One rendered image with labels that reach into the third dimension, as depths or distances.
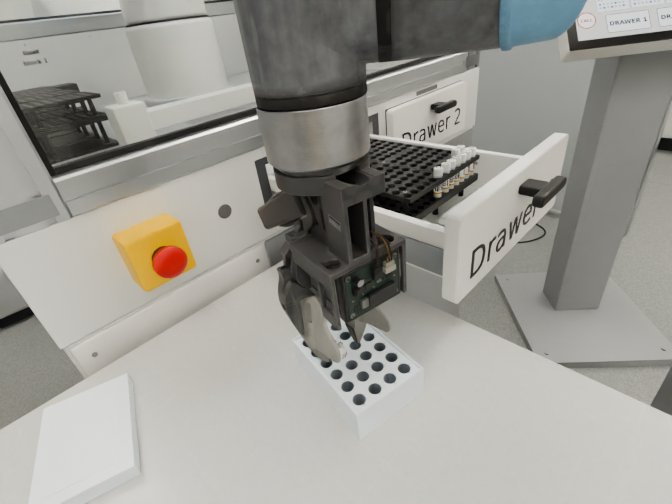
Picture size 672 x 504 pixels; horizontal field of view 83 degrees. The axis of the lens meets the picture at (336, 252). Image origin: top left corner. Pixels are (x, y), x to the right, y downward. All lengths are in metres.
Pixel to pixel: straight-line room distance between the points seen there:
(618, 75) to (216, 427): 1.25
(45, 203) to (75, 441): 0.25
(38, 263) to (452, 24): 0.46
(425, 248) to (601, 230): 1.14
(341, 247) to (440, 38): 0.14
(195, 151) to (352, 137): 0.33
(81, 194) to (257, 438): 0.33
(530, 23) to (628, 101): 1.13
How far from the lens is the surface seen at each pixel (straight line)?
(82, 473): 0.46
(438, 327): 0.50
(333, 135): 0.24
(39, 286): 0.54
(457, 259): 0.40
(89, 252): 0.53
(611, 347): 1.63
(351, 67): 0.25
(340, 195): 0.24
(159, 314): 0.60
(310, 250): 0.29
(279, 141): 0.25
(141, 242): 0.50
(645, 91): 1.39
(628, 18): 1.24
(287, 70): 0.24
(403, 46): 0.24
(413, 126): 0.86
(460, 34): 0.25
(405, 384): 0.39
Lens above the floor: 1.11
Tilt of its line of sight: 32 degrees down
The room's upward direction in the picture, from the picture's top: 8 degrees counter-clockwise
